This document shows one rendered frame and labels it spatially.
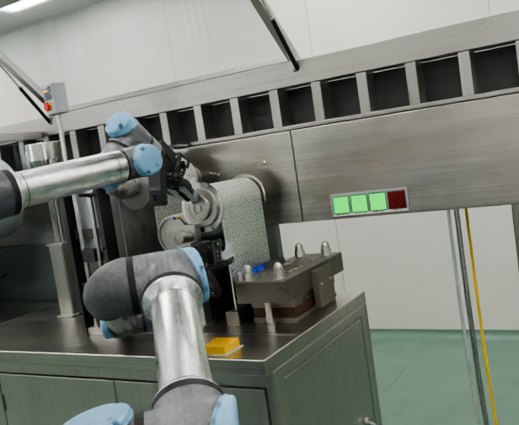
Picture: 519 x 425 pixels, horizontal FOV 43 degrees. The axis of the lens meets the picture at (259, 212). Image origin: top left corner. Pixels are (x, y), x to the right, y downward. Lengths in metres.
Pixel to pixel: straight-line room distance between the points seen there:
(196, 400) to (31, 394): 1.28
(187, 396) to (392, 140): 1.22
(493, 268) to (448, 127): 2.54
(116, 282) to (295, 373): 0.63
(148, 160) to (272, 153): 0.71
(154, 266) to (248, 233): 0.78
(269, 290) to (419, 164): 0.58
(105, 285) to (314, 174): 1.00
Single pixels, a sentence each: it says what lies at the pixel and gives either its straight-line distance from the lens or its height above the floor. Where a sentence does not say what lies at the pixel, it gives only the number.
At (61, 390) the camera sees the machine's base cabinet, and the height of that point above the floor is 0.78.
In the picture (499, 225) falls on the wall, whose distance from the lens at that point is 4.35.
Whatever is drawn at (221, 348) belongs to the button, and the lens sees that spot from 1.67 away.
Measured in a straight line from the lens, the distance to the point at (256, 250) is 2.06.
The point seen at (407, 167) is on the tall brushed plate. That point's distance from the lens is 1.99.
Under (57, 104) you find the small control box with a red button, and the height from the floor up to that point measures 1.64.
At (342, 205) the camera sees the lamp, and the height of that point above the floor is 1.18.
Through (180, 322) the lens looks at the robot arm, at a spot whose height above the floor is 1.11.
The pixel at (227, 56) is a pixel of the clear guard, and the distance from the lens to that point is 2.23.
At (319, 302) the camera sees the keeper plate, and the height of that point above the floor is 0.93.
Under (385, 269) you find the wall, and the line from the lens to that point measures 4.60.
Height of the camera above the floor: 1.38
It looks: 5 degrees down
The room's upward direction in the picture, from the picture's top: 8 degrees counter-clockwise
